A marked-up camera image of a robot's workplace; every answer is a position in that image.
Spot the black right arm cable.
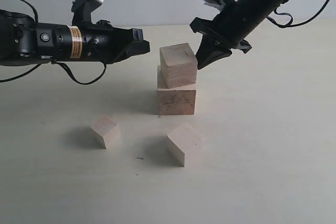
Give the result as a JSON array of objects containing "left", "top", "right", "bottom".
[{"left": 266, "top": 0, "right": 336, "bottom": 28}]

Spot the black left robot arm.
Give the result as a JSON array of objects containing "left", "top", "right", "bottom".
[{"left": 1, "top": 10, "right": 150, "bottom": 67}]

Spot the second largest wooden cube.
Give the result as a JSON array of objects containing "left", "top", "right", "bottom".
[{"left": 160, "top": 43, "right": 197, "bottom": 88}]

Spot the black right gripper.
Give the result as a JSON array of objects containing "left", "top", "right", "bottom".
[{"left": 189, "top": 6, "right": 253, "bottom": 70}]

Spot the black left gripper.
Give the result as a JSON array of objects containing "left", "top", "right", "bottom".
[{"left": 35, "top": 21, "right": 150, "bottom": 64}]

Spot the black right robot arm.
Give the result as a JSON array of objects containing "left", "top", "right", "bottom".
[{"left": 190, "top": 0, "right": 294, "bottom": 69}]

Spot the smallest wooden cube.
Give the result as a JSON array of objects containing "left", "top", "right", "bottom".
[{"left": 90, "top": 115, "right": 121, "bottom": 149}]

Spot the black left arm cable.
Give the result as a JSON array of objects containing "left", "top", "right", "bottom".
[{"left": 0, "top": 0, "right": 107, "bottom": 86}]

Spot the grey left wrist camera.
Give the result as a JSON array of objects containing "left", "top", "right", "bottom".
[{"left": 71, "top": 0, "right": 104, "bottom": 25}]

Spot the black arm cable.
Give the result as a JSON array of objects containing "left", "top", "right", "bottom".
[
  {"left": 0, "top": 0, "right": 107, "bottom": 86},
  {"left": 266, "top": 0, "right": 336, "bottom": 28}
]

